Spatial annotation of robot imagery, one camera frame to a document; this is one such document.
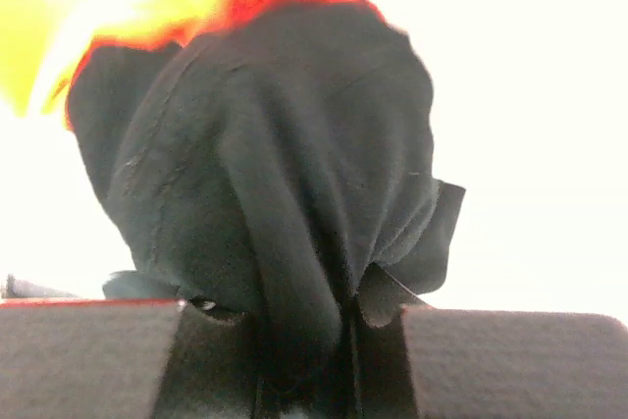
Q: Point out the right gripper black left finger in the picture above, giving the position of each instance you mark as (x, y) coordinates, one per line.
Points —
(125, 359)

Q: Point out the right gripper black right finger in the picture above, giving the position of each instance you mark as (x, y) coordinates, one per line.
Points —
(412, 360)

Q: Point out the black t shirt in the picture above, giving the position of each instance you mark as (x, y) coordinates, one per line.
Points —
(268, 167)

